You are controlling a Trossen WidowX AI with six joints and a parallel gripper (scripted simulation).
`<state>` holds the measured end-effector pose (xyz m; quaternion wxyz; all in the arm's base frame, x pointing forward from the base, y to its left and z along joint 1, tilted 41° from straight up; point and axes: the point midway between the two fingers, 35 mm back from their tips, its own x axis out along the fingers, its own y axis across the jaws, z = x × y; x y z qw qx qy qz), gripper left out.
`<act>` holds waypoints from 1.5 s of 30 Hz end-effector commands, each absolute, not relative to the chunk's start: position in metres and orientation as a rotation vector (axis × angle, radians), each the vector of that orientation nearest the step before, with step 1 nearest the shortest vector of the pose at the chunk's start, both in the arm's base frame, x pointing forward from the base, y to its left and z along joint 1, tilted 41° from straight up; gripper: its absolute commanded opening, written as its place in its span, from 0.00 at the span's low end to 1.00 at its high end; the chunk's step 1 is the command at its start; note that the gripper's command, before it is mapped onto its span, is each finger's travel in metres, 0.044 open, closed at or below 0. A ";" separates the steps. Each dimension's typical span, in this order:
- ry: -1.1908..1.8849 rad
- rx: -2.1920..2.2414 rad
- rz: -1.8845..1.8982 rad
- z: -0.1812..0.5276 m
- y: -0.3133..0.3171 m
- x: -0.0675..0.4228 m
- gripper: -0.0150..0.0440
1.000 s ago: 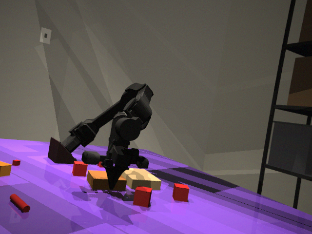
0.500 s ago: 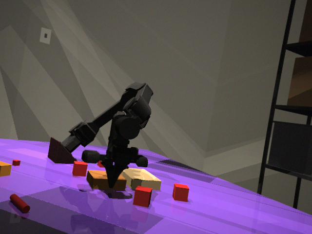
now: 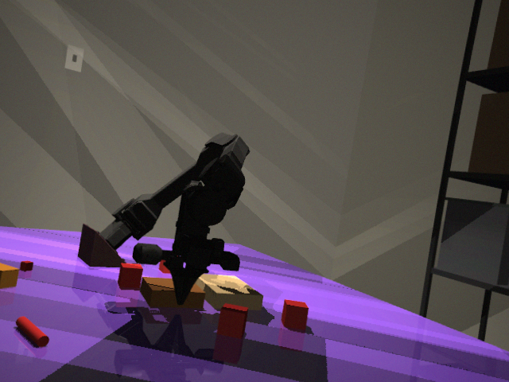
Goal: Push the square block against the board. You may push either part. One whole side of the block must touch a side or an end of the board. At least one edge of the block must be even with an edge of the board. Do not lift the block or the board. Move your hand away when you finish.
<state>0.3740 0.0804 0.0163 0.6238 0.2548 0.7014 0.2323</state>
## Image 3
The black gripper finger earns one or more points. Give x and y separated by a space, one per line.
178 277
191 276

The red cylinder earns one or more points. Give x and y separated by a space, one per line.
37 336

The tan rectangular board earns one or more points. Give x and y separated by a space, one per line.
221 289

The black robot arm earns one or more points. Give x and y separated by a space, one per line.
219 168

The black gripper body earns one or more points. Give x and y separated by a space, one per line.
151 254

